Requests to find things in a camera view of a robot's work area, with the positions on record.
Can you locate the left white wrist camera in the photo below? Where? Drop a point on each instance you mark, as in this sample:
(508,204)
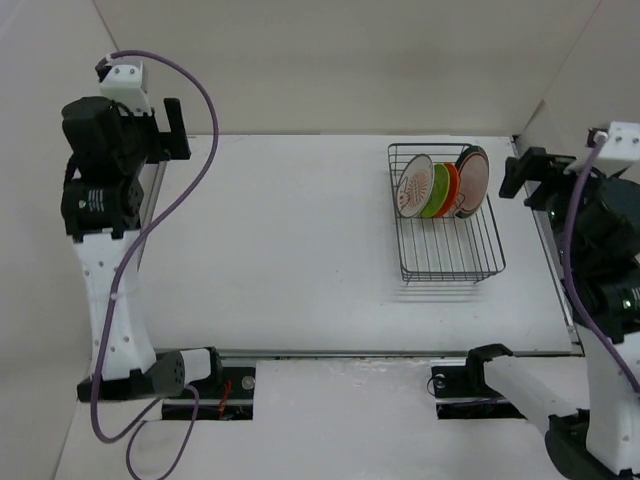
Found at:
(126,85)

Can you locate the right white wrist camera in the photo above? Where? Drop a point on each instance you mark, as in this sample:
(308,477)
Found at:
(620,146)

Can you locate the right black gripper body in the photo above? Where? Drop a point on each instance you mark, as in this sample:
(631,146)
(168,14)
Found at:
(554,191)

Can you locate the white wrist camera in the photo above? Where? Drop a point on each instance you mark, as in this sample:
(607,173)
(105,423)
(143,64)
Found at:
(620,146)
(126,85)

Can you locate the lime green plate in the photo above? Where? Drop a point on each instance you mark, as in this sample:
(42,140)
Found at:
(439,191)

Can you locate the black wire dish rack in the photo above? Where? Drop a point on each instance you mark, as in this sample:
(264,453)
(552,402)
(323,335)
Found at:
(448,248)

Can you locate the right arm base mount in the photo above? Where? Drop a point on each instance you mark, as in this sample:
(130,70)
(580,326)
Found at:
(456,398)

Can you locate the green rimmed white plate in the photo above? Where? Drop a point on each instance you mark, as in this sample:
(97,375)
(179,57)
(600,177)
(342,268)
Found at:
(474,173)

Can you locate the orange sunburst white plate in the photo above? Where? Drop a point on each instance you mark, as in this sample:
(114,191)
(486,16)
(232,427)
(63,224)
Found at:
(415,186)

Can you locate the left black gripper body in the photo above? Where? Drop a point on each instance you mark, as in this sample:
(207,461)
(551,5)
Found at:
(146,143)

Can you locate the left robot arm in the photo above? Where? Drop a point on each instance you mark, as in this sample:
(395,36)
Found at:
(101,201)

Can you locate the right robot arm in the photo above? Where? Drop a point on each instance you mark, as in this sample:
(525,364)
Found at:
(596,217)

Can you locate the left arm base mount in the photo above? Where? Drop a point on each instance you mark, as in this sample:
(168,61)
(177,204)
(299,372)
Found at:
(226,385)

